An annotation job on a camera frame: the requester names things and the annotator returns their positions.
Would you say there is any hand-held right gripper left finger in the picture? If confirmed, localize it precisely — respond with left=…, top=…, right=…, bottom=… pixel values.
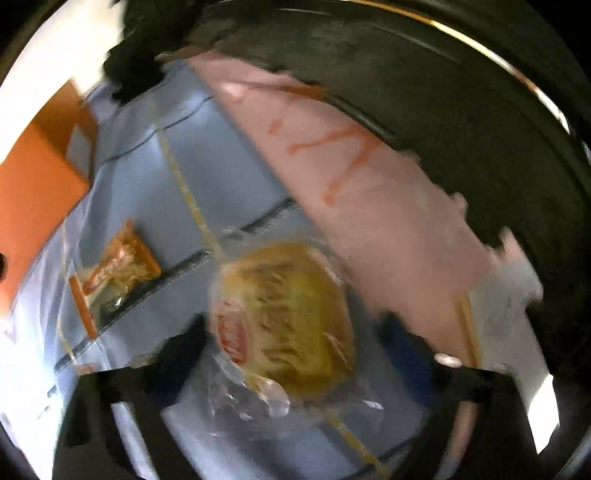
left=52, top=313, right=219, bottom=480

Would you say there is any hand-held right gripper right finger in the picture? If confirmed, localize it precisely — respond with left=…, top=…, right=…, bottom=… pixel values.
left=374, top=313, right=542, bottom=480

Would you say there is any golden pastry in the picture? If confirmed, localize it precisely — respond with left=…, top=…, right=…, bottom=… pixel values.
left=205, top=240, right=387, bottom=435

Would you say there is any small orange snack packet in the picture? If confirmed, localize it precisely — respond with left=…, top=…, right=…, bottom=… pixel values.
left=68, top=219, right=163, bottom=339

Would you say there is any orange cardboard box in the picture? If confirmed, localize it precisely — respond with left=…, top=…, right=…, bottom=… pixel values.
left=0, top=78, right=100, bottom=325

